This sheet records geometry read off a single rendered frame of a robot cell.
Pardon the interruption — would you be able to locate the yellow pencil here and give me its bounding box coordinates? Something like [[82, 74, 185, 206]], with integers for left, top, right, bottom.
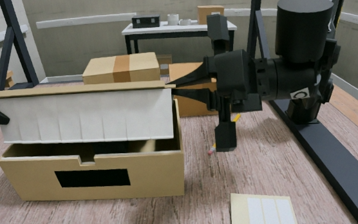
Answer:
[[208, 114, 240, 155]]

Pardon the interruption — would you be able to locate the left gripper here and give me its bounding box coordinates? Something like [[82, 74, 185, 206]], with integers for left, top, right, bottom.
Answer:
[[165, 14, 277, 153]]

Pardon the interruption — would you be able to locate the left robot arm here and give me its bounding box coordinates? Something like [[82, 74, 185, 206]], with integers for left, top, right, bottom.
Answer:
[[214, 0, 344, 125]]

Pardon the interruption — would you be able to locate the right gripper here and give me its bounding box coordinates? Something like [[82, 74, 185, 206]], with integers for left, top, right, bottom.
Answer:
[[0, 112, 10, 125]]

